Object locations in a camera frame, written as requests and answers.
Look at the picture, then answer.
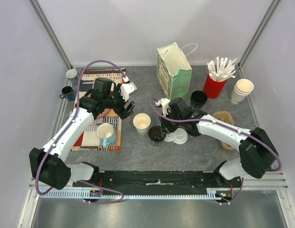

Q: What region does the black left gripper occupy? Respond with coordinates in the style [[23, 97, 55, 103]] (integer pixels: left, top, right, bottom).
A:
[[103, 84, 135, 119]]

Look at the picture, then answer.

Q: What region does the white plastic cup lid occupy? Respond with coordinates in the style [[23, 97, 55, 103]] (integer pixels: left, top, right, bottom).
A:
[[164, 128, 188, 144]]

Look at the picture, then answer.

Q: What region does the black paper cup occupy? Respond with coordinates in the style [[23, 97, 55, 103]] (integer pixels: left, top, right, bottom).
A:
[[148, 125, 166, 146], [190, 90, 207, 109]]

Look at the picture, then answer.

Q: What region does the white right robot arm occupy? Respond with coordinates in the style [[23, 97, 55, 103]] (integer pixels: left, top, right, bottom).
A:
[[151, 98, 281, 187]]

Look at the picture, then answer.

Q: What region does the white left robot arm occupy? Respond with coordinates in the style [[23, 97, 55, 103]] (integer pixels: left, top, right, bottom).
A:
[[29, 78, 137, 190]]

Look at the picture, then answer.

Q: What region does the pink dotted plate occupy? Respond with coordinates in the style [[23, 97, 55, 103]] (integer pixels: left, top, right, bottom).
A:
[[98, 109, 115, 118]]

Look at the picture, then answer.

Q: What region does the black plastic lid stack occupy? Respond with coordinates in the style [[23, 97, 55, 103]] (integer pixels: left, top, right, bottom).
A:
[[185, 123, 201, 137]]

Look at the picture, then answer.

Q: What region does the light blue ceramic mug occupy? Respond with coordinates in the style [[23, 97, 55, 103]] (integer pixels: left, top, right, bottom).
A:
[[97, 123, 117, 148]]

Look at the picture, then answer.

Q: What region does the green patterned paper bag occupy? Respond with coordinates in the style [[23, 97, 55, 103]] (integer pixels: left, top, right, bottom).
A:
[[157, 42, 192, 100]]

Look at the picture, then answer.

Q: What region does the red ribbed paper cup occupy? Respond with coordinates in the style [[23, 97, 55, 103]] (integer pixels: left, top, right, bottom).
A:
[[202, 74, 227, 99]]

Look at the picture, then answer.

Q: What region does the brown pulp cup carrier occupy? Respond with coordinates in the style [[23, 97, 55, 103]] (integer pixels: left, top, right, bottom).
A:
[[212, 111, 235, 151]]

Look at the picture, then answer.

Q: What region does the colourful patterned placemat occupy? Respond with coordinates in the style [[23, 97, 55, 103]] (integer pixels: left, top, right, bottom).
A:
[[72, 69, 125, 151]]

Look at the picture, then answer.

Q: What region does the dark blue ceramic mug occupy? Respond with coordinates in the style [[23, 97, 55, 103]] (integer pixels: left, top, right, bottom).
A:
[[59, 86, 76, 101]]

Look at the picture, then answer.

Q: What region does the grey ceramic mug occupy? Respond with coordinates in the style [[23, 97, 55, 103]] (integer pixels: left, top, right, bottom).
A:
[[66, 69, 78, 85]]

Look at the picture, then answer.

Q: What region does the white wrapped straws bundle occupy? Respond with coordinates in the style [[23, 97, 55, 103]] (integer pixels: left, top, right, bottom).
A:
[[207, 57, 238, 82]]

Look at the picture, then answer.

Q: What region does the white paper cup stack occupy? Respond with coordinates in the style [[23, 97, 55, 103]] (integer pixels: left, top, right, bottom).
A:
[[230, 78, 254, 104]]

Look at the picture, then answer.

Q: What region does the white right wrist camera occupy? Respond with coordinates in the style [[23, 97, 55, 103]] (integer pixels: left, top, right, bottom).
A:
[[155, 98, 171, 116]]

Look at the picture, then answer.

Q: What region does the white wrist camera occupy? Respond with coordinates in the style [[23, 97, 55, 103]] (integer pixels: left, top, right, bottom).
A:
[[155, 98, 171, 116], [120, 82, 137, 101]]

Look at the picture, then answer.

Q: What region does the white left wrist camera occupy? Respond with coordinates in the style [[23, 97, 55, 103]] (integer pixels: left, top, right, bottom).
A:
[[120, 82, 137, 101]]

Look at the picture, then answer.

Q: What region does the pink handled knife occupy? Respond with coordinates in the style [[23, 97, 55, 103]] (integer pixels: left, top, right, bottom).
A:
[[90, 122, 117, 126]]

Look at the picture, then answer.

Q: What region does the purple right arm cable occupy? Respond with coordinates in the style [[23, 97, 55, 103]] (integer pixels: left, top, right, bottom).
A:
[[149, 97, 281, 205]]

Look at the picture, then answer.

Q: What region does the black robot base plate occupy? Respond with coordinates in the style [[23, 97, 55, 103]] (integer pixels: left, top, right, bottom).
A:
[[72, 170, 242, 197]]

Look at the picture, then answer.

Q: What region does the white slotted cable duct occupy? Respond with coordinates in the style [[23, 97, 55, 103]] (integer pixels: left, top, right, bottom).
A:
[[42, 189, 228, 200]]

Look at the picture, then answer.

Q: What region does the aluminium frame post left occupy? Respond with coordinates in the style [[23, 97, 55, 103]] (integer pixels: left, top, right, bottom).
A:
[[29, 0, 73, 69]]

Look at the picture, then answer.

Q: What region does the aluminium frame post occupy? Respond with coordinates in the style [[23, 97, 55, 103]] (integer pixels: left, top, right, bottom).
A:
[[29, 0, 73, 69], [238, 0, 281, 70]]

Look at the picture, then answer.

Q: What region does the aluminium frame post right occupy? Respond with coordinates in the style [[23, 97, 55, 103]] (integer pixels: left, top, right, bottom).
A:
[[238, 0, 281, 70]]

